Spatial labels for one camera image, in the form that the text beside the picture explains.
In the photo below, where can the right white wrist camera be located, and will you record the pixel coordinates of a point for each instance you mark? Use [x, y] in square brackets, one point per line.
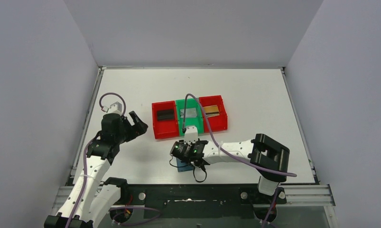
[191, 134]

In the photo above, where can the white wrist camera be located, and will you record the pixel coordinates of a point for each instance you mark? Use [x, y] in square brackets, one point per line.
[191, 134]
[115, 108]

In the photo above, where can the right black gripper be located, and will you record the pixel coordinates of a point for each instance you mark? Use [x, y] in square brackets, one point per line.
[184, 156]

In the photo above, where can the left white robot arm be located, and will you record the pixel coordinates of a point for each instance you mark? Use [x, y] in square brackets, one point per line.
[84, 208]

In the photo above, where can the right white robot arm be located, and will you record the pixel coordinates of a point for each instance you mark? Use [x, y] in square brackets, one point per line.
[269, 157]

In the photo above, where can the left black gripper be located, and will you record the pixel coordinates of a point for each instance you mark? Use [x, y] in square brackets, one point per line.
[129, 126]

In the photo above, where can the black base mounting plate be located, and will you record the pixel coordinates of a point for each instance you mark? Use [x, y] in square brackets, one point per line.
[204, 201]

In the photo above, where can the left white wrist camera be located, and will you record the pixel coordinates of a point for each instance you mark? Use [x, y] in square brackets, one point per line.
[115, 108]

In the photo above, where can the green plastic bin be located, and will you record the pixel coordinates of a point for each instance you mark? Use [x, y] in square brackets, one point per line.
[198, 122]

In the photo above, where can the red plastic bin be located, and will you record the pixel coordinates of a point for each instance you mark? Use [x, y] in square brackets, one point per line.
[217, 123]
[164, 129]

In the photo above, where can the teal card holder wallet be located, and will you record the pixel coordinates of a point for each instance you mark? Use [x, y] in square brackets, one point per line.
[183, 166]

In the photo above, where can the gold credit card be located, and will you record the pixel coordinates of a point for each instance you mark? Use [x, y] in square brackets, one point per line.
[211, 111]

